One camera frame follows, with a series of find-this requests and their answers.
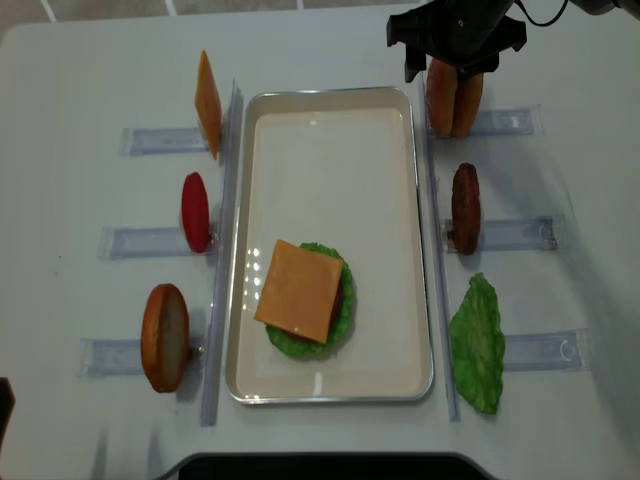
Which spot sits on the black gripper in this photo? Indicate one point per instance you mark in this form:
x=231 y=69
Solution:
x=457 y=32

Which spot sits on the burger bun with sesame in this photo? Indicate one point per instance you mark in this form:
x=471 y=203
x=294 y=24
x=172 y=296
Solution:
x=441 y=85

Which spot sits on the upright brown meat patty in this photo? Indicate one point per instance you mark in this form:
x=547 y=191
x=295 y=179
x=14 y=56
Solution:
x=466 y=210

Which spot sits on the upright orange cheese slice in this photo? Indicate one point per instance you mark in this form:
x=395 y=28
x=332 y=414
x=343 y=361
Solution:
x=208 y=105

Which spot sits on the brown meat patty on burger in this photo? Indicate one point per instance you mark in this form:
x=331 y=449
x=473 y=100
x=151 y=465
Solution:
x=338 y=301

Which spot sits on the orange cheese slice on burger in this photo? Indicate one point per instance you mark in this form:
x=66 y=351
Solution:
x=299 y=292

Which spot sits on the upright green lettuce leaf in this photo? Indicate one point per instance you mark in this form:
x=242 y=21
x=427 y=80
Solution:
x=478 y=346

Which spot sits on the upright red tomato slice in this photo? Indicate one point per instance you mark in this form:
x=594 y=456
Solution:
x=195 y=213

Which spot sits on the clear holder under lettuce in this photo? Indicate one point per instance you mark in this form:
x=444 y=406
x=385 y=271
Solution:
x=567 y=350

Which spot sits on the green lettuce leaf on burger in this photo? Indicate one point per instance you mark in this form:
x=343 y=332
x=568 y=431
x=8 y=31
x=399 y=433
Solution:
x=299 y=348

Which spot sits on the clear holder under cheese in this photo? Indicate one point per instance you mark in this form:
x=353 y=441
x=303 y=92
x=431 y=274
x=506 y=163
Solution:
x=142 y=141

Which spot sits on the clear holder under tomato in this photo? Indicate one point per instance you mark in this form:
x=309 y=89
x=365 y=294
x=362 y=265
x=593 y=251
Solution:
x=117 y=243

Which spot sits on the clear holder under top buns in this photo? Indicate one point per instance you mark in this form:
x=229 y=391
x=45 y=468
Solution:
x=519 y=121

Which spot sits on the clear holder under patty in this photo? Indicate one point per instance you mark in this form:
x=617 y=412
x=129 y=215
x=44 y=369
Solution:
x=544 y=233

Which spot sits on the white rectangular metal tray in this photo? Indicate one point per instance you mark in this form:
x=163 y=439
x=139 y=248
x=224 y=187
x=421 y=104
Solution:
x=339 y=168

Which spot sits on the upright bottom bun slice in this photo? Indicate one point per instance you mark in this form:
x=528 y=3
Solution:
x=164 y=341

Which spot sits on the clear holder under bottom bun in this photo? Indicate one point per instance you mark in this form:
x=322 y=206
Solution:
x=108 y=357

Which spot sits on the black base at table edge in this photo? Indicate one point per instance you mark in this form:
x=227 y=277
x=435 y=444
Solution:
x=329 y=466

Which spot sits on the brown object at left edge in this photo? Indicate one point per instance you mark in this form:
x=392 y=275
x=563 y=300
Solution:
x=7 y=403

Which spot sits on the right long clear plastic rail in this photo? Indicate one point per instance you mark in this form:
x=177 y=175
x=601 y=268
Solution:
x=440 y=271

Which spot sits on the long clear plastic rail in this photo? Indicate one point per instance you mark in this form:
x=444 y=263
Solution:
x=440 y=271
x=224 y=257

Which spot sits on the left long clear plastic rail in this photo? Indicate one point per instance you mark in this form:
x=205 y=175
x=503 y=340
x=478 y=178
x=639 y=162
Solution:
x=224 y=257

